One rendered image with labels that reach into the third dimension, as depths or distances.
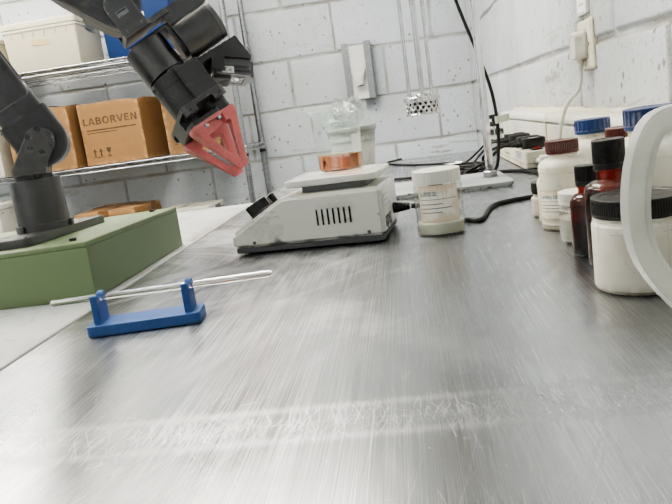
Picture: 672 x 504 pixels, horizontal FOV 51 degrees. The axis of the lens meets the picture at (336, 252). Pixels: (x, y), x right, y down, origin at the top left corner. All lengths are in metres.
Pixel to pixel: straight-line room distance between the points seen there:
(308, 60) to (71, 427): 3.01
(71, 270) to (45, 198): 0.15
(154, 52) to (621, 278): 0.64
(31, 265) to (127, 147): 2.41
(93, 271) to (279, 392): 0.42
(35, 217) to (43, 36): 2.42
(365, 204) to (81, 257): 0.33
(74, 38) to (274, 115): 0.93
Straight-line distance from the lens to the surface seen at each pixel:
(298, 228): 0.88
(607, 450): 0.34
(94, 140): 3.29
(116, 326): 0.64
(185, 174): 3.52
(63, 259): 0.82
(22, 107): 0.94
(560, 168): 0.80
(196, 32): 0.96
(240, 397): 0.44
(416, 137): 3.35
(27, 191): 0.94
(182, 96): 0.93
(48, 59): 3.32
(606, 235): 0.55
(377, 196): 0.85
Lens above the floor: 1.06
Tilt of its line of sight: 11 degrees down
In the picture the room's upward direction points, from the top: 8 degrees counter-clockwise
